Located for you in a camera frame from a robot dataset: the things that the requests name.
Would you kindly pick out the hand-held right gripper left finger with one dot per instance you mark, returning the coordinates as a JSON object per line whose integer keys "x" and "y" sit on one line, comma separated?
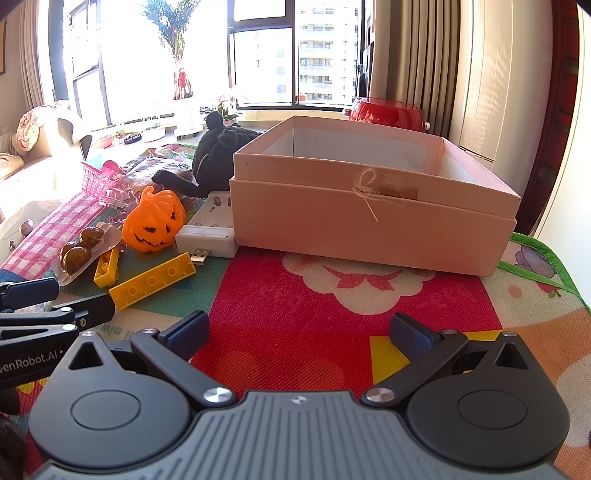
{"x": 189, "y": 333}

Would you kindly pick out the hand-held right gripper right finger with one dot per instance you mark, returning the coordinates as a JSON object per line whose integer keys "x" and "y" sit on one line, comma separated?
{"x": 411, "y": 334}

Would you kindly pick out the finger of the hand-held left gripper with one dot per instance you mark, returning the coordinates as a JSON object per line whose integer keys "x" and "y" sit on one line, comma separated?
{"x": 32, "y": 290}
{"x": 92, "y": 309}

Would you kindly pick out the small yellow building brick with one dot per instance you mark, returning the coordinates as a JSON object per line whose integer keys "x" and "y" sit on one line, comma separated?
{"x": 107, "y": 270}

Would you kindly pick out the brown chestnuts plastic pack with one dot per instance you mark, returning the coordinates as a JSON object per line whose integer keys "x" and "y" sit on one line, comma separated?
{"x": 76, "y": 258}

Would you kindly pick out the long yellow building brick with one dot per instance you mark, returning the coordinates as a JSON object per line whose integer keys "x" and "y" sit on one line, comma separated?
{"x": 152, "y": 281}

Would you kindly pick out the white battery charger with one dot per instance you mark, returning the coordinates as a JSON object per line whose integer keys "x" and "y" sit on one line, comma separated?
{"x": 203, "y": 240}

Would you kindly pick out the orange pumpkin toy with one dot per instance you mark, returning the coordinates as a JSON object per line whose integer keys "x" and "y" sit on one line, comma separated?
{"x": 154, "y": 221}

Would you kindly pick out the pink cardboard box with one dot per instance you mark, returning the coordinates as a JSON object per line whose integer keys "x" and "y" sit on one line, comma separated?
{"x": 369, "y": 217}

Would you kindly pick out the pink plastic basket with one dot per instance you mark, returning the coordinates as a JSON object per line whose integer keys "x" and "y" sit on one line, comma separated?
{"x": 97, "y": 182}

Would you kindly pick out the black plush toy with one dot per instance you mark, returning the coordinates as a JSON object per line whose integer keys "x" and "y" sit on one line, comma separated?
{"x": 217, "y": 152}

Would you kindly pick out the person's left hand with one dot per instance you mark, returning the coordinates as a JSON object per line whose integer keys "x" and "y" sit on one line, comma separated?
{"x": 10, "y": 438}

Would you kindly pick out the clear pink plastic toy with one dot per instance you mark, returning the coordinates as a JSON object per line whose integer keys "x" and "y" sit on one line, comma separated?
{"x": 117, "y": 199}

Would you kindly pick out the beige sofa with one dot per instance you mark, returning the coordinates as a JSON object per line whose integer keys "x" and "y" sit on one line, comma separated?
{"x": 41, "y": 170}

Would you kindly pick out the beige cushion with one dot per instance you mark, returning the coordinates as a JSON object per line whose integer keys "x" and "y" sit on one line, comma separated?
{"x": 9, "y": 165}

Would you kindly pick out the clear bread bag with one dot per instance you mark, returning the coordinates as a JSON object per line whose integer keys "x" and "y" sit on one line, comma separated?
{"x": 143, "y": 173}

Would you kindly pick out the pink flower pot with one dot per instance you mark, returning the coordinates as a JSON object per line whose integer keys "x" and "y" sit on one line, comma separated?
{"x": 104, "y": 141}

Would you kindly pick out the floral cushion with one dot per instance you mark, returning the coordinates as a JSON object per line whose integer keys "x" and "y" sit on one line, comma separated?
{"x": 39, "y": 122}

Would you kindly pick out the dark dish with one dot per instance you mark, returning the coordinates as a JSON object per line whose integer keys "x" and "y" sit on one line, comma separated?
{"x": 132, "y": 138}

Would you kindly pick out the white planter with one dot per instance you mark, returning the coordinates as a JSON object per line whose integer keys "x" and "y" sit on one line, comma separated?
{"x": 153, "y": 134}

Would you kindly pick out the white plant stand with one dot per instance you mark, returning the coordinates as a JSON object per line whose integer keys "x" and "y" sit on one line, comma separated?
{"x": 188, "y": 117}

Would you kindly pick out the red glass bowl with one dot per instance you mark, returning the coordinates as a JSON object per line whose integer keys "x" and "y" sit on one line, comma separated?
{"x": 385, "y": 113}

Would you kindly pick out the potted orchid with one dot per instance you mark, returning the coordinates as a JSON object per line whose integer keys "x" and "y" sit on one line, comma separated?
{"x": 226, "y": 107}

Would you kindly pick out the beige striped curtain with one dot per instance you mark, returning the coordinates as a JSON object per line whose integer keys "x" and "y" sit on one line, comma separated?
{"x": 415, "y": 55}
{"x": 37, "y": 50}

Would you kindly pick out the tall green plant vase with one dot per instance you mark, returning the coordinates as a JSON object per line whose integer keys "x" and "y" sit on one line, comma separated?
{"x": 180, "y": 60}

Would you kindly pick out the dark device by window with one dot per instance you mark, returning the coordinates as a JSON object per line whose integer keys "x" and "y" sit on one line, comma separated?
{"x": 364, "y": 74}

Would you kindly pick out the white standing air conditioner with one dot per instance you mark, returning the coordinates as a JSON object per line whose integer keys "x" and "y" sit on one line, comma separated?
{"x": 512, "y": 78}

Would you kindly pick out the black framed window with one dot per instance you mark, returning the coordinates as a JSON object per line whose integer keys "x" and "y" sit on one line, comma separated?
{"x": 293, "y": 55}

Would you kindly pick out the dark red door frame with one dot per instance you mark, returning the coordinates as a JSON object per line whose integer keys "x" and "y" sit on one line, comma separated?
{"x": 551, "y": 138}

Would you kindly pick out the framed wall picture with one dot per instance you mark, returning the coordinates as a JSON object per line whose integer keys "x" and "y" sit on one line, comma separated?
{"x": 2, "y": 46}

